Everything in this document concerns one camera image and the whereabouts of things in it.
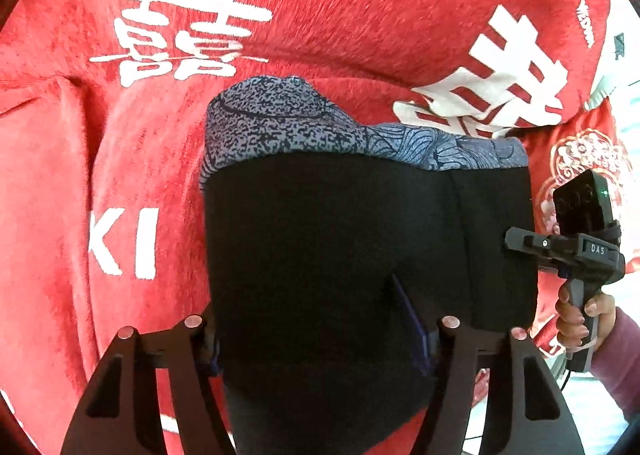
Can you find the black pants with patterned waistband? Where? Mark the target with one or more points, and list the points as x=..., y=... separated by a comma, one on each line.
x=325, y=235

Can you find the person's right hand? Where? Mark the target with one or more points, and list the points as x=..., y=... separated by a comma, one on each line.
x=605, y=317

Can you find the person's right forearm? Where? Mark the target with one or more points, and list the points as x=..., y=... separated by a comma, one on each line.
x=622, y=360

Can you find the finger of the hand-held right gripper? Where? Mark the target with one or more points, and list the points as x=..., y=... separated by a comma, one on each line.
x=525, y=241

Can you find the red blanket with white print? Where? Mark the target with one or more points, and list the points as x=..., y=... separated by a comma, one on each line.
x=75, y=160

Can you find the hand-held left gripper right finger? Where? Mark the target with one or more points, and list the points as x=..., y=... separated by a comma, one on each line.
x=415, y=325

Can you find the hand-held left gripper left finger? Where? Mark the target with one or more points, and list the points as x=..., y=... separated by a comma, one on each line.
x=194, y=336

